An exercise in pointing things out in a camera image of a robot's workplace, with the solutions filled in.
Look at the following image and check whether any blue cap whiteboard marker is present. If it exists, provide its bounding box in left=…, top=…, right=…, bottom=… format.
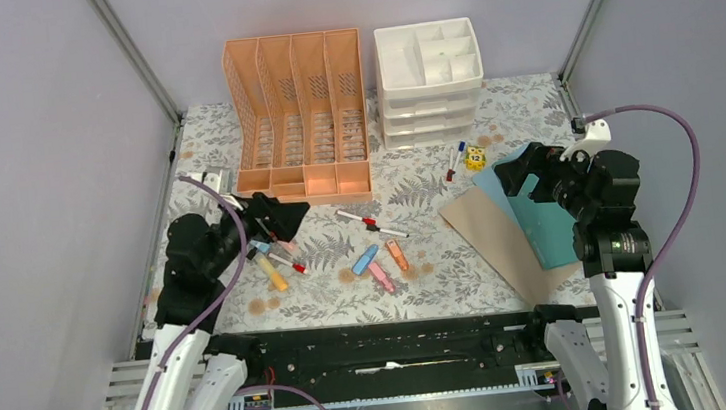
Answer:
left=452, top=141, right=467, bottom=170

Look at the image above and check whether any teal folder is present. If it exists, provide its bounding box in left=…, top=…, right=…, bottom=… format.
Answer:
left=513, top=175, right=577, bottom=271

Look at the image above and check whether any black cap white marker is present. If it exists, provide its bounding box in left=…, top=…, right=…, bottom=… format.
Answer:
left=366, top=223, right=409, bottom=238

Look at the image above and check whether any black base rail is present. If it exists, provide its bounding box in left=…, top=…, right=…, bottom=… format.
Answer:
left=133, top=297, right=611, bottom=410

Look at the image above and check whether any orange plastic file organizer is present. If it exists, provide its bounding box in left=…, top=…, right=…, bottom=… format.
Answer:
left=222, top=28, right=373, bottom=205

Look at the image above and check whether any light blue folder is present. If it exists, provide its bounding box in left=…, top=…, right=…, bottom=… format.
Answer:
left=472, top=145, right=537, bottom=222

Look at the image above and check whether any red cap marker near drawers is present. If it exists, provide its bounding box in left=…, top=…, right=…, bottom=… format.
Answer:
left=445, top=148, right=457, bottom=182

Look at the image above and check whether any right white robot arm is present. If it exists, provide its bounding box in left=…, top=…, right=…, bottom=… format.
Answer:
left=493, top=142, right=678, bottom=410

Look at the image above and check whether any orange highlighter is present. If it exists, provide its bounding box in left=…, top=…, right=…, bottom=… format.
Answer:
left=385, top=239, right=410, bottom=271

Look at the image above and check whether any white plastic drawer unit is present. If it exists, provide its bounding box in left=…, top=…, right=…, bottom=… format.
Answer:
left=374, top=17, right=484, bottom=150

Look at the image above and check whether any yellow highlighter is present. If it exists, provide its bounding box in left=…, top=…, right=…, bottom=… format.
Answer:
left=254, top=252, right=289, bottom=292

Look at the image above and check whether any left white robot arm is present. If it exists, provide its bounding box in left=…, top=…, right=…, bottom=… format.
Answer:
left=133, top=192, right=310, bottom=410

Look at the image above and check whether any pink highlighter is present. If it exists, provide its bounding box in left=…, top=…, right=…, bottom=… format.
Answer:
left=367, top=261, right=396, bottom=294

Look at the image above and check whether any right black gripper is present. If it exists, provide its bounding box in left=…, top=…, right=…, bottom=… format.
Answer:
left=490, top=136, right=601, bottom=229

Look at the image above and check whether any yellow owl eraser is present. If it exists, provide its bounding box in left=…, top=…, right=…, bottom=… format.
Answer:
left=464, top=145, right=487, bottom=172

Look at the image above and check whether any floral patterned desk mat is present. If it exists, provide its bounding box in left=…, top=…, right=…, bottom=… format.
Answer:
left=175, top=73, right=572, bottom=333

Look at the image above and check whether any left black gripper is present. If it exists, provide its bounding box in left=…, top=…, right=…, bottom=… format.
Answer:
left=199, top=182, right=316, bottom=277

